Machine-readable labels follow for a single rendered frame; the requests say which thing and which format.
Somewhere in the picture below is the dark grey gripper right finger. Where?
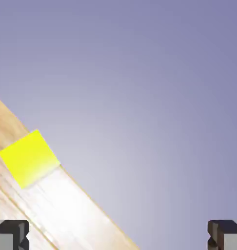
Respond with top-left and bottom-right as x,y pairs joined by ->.
207,219 -> 237,250

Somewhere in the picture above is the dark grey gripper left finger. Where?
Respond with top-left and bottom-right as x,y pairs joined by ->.
0,219 -> 30,250

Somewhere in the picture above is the large yellow box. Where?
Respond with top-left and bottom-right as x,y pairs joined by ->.
0,128 -> 61,189

